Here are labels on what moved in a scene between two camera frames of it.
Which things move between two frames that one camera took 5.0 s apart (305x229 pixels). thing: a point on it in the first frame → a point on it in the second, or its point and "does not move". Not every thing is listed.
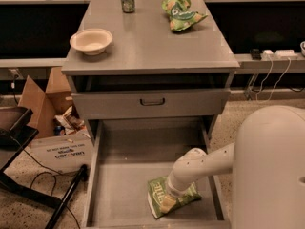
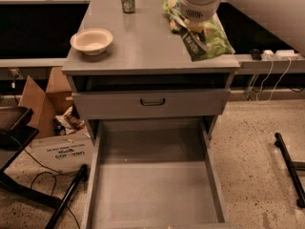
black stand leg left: [67, 197] does not move
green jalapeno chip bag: [158, 189] → [208, 43]
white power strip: [278, 55] does not move
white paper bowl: [91, 41] does not move
